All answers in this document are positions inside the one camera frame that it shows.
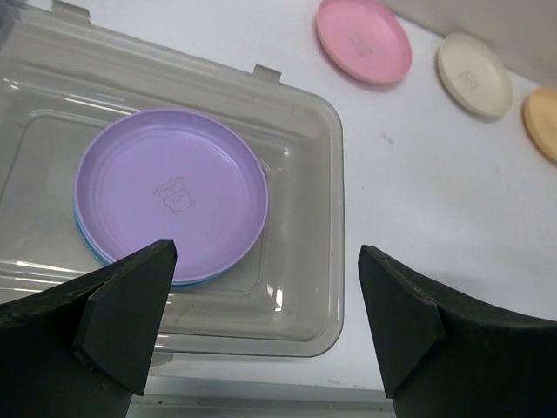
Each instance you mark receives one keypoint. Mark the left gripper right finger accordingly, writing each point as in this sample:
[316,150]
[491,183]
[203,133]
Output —
[442,353]

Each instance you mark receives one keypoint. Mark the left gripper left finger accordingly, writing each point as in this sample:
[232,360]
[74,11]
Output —
[83,348]

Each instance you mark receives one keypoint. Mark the blue plastic plate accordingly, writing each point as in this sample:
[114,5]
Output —
[107,249]

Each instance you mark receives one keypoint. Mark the purple plate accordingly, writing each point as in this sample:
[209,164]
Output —
[178,175]

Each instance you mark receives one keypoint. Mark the pink plastic plate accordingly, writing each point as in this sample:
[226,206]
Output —
[365,40]

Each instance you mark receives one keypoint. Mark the clear plastic bin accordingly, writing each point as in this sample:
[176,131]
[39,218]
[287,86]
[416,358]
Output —
[63,80]

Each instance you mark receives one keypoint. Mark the orange plastic plate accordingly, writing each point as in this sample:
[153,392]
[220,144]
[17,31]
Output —
[539,117]

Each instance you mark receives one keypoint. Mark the cream plastic plate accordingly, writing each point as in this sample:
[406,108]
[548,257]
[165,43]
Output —
[474,76]

